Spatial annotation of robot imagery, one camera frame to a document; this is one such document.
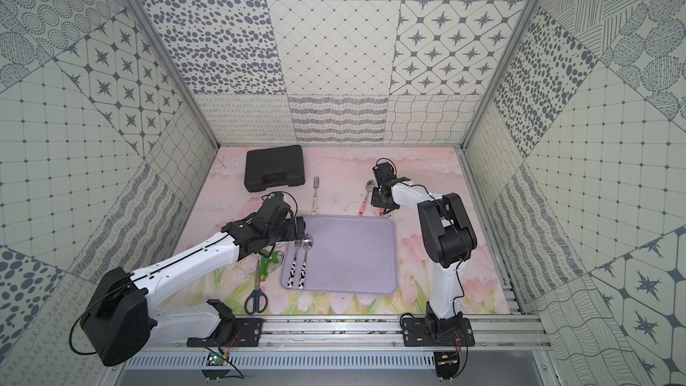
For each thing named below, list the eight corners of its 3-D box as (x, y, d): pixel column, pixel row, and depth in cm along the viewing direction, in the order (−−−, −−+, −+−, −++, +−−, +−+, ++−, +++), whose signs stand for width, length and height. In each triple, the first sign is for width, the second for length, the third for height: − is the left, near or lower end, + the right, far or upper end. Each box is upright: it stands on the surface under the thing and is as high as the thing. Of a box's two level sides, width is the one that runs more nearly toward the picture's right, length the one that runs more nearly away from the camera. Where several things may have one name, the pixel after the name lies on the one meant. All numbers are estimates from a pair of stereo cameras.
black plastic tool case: (247, 193, 105) (243, 186, 101) (249, 158, 117) (246, 150, 114) (306, 183, 108) (305, 176, 105) (302, 150, 121) (301, 143, 117)
